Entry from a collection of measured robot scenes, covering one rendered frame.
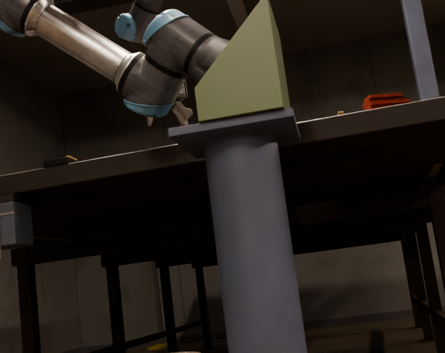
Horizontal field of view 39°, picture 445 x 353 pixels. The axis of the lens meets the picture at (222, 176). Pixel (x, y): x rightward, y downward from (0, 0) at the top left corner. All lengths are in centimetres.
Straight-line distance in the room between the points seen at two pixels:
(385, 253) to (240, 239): 552
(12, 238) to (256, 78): 87
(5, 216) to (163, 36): 71
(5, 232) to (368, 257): 532
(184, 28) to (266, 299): 65
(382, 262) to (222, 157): 551
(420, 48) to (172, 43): 243
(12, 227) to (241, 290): 76
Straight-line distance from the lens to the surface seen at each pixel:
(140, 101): 156
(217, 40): 149
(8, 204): 187
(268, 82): 133
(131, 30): 191
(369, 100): 263
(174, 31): 151
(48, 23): 166
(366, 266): 681
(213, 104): 134
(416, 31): 380
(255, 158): 137
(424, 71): 373
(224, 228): 137
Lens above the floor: 52
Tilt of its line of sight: 10 degrees up
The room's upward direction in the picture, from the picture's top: 7 degrees counter-clockwise
